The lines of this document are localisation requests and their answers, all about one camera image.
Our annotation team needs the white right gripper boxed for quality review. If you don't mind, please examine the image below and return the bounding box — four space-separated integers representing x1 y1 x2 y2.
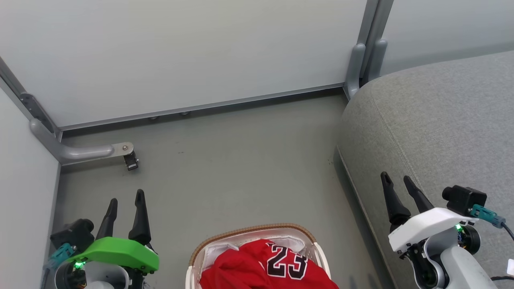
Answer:
380 172 479 253

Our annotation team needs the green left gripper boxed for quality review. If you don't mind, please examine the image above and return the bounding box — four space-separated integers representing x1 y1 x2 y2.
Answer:
65 189 160 275

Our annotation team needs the red number 23 jersey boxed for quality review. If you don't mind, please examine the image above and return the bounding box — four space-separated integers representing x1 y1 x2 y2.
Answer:
200 239 340 289

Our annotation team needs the grey fabric sofa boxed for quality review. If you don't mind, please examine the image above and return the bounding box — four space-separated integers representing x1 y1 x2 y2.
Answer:
337 50 514 289

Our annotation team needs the black metal caster wheel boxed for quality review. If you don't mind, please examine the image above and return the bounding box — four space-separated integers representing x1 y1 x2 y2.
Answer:
123 152 140 171

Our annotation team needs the white wicker-rimmed laundry basket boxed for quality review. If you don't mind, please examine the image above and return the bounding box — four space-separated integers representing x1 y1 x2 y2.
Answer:
186 223 332 289

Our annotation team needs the teal left camera connector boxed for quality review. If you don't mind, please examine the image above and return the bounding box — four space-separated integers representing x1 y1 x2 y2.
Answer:
47 243 77 270

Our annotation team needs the teal camera connector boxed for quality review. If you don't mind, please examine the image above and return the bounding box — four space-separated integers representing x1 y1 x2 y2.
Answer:
47 243 77 270
470 204 507 226

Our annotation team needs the teal right camera connector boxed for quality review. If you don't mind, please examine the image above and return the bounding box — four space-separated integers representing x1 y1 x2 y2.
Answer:
470 204 507 226

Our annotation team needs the grey partition foot bracket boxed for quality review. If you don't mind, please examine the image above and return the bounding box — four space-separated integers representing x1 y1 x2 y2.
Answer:
29 118 135 166

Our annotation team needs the grey partition bottom rail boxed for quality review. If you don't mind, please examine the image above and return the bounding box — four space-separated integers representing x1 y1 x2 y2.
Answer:
58 83 347 131

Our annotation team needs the grey partition corner post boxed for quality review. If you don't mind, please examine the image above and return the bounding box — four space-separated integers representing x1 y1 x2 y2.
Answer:
363 0 395 83
344 0 380 101

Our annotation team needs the grey partition side post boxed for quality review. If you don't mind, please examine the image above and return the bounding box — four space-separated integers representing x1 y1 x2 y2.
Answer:
0 56 63 141

